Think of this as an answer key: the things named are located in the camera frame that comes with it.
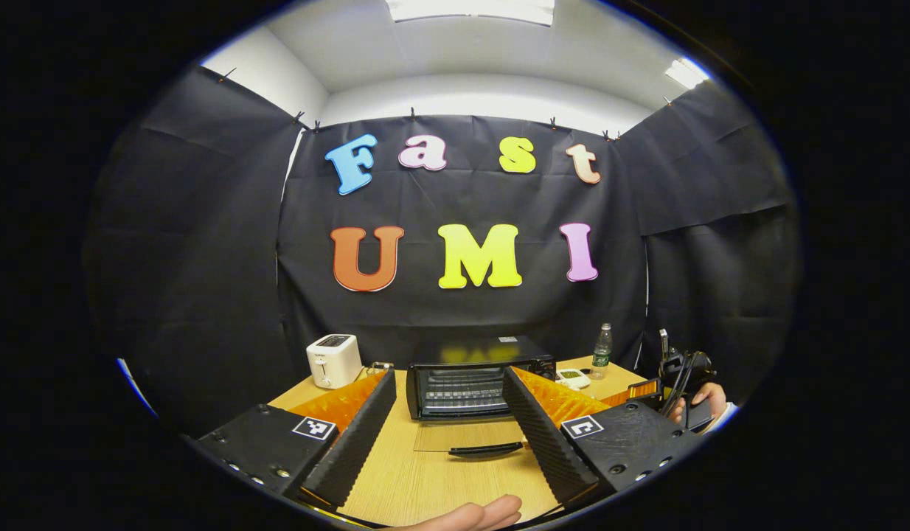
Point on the small ceiling light panel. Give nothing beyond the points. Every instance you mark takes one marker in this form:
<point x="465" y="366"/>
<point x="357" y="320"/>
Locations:
<point x="686" y="74"/>

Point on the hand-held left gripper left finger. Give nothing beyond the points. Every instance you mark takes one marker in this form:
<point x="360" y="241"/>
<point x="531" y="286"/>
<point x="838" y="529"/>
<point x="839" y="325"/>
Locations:
<point x="352" y="450"/>

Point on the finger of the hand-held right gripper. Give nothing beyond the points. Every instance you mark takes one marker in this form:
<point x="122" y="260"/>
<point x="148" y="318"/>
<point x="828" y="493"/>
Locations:
<point x="639" y="392"/>

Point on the black backdrop cloth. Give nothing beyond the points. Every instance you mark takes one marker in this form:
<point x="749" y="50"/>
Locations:
<point x="204" y="258"/>

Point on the clear plastic water bottle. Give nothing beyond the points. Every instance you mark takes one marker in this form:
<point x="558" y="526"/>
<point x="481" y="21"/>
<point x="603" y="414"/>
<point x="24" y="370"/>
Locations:
<point x="601" y="354"/>

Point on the small glass jar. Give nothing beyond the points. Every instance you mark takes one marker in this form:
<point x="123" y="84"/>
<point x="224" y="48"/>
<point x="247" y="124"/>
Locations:
<point x="379" y="366"/>

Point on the large ceiling light panel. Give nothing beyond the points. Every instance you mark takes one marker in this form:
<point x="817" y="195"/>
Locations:
<point x="470" y="10"/>

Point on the white seasoning dish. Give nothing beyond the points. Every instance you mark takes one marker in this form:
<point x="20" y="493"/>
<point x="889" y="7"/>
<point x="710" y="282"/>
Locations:
<point x="573" y="378"/>

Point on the black electric oven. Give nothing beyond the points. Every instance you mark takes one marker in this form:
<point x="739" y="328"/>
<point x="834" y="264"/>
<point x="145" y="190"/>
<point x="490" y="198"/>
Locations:
<point x="462" y="354"/>

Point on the white toaster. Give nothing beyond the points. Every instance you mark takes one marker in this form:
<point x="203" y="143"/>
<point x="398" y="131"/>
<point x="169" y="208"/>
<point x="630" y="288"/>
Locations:
<point x="333" y="361"/>

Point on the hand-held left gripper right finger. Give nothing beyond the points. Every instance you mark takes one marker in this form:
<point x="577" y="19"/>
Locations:
<point x="547" y="442"/>

